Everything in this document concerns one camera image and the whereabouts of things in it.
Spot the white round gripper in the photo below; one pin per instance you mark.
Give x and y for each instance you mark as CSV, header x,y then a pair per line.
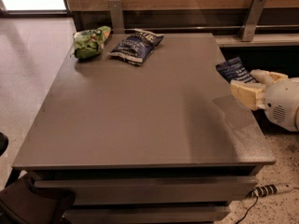
x,y
281,103

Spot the blue rxbar blueberry bar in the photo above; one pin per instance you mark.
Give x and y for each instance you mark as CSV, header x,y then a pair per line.
x,y
234,70

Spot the blue chip bag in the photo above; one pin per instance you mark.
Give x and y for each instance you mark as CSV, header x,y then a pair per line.
x,y
137,47

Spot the green chip bag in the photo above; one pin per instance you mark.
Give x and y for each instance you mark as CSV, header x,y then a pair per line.
x,y
90,43

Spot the white power strip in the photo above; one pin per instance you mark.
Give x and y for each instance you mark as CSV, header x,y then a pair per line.
x,y
272,189

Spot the lower grey drawer front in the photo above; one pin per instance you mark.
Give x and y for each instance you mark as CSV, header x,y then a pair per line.
x,y
152,215

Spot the grey drawer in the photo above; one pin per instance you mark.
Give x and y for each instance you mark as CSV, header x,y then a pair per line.
x,y
152,215
154,190

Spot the upper grey drawer front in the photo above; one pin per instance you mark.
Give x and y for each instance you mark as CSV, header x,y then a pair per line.
x,y
154,190

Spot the black round object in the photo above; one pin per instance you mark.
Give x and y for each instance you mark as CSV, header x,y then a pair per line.
x,y
3,143

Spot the dark brown chair seat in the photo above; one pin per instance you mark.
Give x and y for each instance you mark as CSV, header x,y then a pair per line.
x,y
23,203

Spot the horizontal metal rail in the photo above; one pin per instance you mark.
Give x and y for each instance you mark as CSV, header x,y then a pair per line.
x,y
283,27

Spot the right metal wall bracket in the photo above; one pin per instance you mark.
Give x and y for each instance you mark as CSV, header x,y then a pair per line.
x,y
248,29

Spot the metal wall bracket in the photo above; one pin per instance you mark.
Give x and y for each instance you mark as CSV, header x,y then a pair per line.
x,y
116,15
248,29

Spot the left metal wall bracket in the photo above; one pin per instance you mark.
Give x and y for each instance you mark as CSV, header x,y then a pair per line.
x,y
116,15

